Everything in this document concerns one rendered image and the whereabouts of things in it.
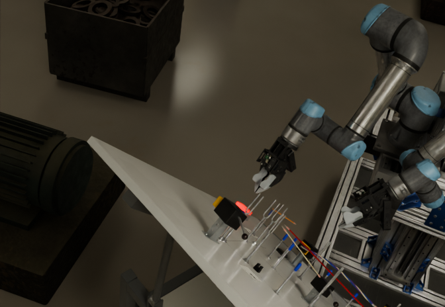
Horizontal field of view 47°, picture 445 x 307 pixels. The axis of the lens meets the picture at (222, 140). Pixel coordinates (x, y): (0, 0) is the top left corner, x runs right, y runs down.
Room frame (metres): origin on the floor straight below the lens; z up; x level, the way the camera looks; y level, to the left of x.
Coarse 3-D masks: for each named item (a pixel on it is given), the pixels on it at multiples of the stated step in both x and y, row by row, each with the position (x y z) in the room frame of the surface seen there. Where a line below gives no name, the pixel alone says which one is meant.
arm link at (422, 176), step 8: (424, 160) 1.32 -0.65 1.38; (416, 168) 1.30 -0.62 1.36; (424, 168) 1.29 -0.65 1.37; (432, 168) 1.29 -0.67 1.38; (400, 176) 1.29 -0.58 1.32; (408, 176) 1.28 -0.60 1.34; (416, 176) 1.28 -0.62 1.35; (424, 176) 1.27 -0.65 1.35; (432, 176) 1.28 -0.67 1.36; (408, 184) 1.26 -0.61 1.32; (416, 184) 1.26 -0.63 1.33; (424, 184) 1.27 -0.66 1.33; (432, 184) 1.28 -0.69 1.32; (424, 192) 1.27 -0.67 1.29
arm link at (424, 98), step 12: (408, 96) 1.72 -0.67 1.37; (420, 96) 1.70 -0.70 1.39; (432, 96) 1.72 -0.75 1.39; (396, 108) 1.73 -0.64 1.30; (408, 108) 1.69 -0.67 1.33; (420, 108) 1.67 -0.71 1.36; (432, 108) 1.66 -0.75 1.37; (408, 120) 1.68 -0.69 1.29; (420, 120) 1.66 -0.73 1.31; (432, 120) 1.68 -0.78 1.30
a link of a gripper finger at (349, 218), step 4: (344, 212) 1.23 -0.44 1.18; (348, 212) 1.23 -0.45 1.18; (356, 212) 1.23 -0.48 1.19; (360, 212) 1.23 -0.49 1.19; (344, 216) 1.22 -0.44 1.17; (348, 216) 1.22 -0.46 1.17; (352, 216) 1.22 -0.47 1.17; (356, 216) 1.22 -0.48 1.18; (360, 216) 1.22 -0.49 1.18; (348, 220) 1.22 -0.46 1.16; (352, 220) 1.22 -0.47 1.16; (356, 220) 1.21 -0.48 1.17; (344, 224) 1.22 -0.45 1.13; (348, 224) 1.21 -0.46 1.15; (352, 224) 1.21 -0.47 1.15
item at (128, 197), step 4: (128, 192) 0.80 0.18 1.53; (124, 196) 0.80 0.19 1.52; (128, 196) 0.79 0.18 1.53; (132, 196) 0.79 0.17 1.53; (124, 200) 0.79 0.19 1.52; (128, 200) 0.78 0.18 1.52; (132, 200) 0.78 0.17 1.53; (136, 200) 0.78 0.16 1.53; (128, 204) 0.78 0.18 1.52; (132, 204) 0.77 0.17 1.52; (136, 204) 0.78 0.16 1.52; (140, 204) 0.79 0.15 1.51; (132, 208) 0.77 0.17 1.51; (136, 208) 0.78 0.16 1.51; (140, 208) 0.79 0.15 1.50; (144, 208) 0.80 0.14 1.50; (144, 212) 0.80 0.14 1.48; (148, 212) 0.80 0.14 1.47; (164, 228) 0.79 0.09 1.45; (200, 268) 0.69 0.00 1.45
